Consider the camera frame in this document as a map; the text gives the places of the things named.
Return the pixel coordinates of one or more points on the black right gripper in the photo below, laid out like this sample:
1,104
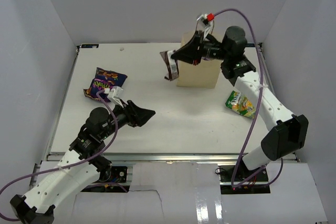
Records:
190,52

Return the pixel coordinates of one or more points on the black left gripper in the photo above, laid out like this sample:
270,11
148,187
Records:
136,116

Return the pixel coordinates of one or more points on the brown chocolate bar wrapper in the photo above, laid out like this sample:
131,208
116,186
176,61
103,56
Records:
171,64

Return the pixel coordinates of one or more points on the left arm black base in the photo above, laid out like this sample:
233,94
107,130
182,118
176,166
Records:
111,180

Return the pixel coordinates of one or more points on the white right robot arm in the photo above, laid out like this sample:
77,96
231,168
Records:
286,131

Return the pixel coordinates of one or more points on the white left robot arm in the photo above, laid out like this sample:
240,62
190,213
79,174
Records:
81,165

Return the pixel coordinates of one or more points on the beige paper bag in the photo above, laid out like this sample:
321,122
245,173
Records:
205,74

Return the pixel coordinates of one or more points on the dark blue Kroks chip bag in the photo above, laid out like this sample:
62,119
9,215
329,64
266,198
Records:
104,79

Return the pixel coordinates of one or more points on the green yellow Fox's candy bag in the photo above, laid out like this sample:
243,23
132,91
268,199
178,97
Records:
239,103

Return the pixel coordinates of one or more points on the blue label left corner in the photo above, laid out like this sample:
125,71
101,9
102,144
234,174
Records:
89,46

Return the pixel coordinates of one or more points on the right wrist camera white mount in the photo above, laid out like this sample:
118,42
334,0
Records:
205,24

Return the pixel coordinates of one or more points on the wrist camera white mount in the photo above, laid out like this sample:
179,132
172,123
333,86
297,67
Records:
205,24
114,94

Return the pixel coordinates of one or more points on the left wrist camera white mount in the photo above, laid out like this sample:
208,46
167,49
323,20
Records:
114,94

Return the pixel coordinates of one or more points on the aluminium table front rail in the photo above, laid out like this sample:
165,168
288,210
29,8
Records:
168,157

